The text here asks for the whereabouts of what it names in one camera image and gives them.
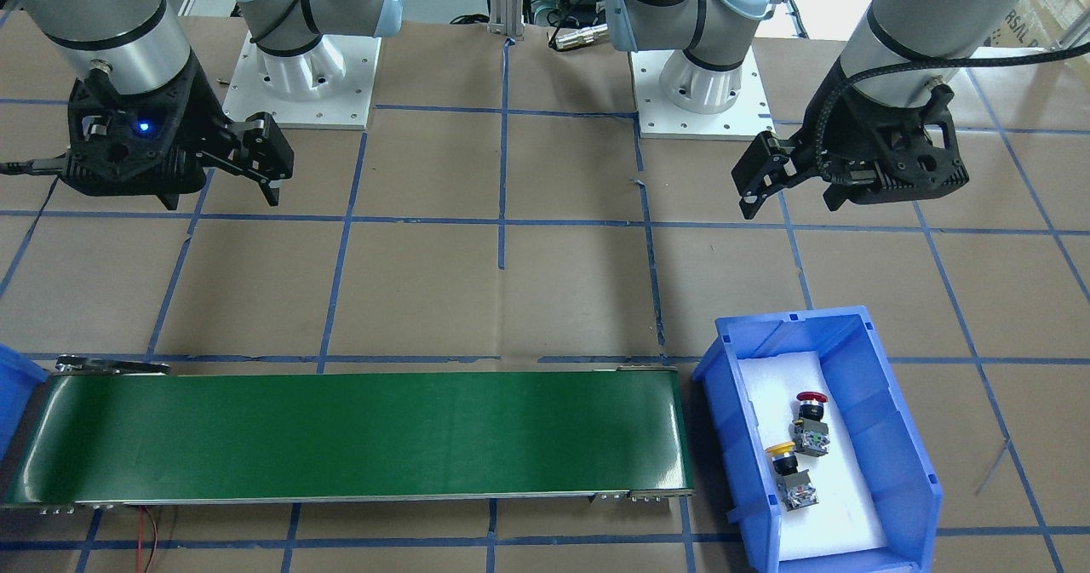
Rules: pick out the yellow push button switch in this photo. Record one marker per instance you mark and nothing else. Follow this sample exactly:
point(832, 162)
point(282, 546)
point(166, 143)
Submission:
point(792, 482)

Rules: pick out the blue source bin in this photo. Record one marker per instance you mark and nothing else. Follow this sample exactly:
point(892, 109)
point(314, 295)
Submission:
point(899, 475)

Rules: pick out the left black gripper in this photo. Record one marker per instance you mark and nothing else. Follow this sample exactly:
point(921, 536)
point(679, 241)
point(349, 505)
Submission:
point(843, 134)

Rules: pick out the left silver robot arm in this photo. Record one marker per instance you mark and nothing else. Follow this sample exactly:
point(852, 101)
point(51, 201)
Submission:
point(899, 52)

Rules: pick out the blue destination bin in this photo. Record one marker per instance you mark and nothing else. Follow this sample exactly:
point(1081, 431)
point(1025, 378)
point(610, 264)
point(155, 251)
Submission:
point(19, 377)

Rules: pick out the cardboard box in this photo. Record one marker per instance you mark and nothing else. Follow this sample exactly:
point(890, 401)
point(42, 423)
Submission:
point(1035, 23)

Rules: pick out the red push button switch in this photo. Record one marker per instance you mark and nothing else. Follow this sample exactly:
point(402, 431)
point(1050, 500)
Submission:
point(810, 432)

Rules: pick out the white foam pad source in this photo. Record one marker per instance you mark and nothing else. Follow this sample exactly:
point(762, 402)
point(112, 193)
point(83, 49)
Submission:
point(844, 518)

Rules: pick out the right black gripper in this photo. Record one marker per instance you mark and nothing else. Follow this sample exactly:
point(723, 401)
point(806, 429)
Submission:
point(203, 119)

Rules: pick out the green conveyor belt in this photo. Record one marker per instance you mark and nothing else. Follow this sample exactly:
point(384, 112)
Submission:
point(100, 440)

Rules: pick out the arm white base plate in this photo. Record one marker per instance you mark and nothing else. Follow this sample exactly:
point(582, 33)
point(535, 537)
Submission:
point(327, 88)
point(677, 100)

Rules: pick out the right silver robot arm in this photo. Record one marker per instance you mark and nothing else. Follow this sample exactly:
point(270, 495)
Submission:
point(146, 46)

